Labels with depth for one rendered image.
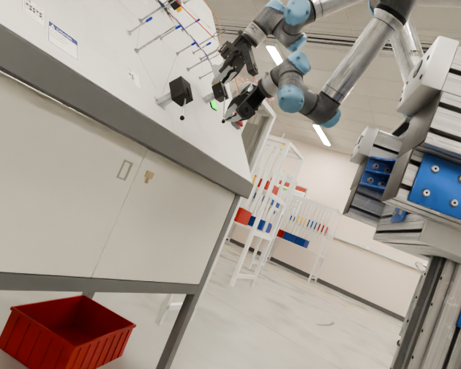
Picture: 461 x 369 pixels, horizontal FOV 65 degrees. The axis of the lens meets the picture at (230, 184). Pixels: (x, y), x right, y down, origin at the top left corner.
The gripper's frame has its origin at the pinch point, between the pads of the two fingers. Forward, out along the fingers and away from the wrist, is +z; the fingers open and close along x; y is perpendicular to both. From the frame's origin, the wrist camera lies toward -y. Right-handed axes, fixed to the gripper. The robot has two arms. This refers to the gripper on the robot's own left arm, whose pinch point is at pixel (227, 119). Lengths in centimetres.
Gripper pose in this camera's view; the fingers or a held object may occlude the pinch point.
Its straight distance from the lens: 134.4
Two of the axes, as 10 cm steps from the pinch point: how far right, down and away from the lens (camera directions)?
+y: 3.0, -6.7, 6.8
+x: -6.9, -6.5, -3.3
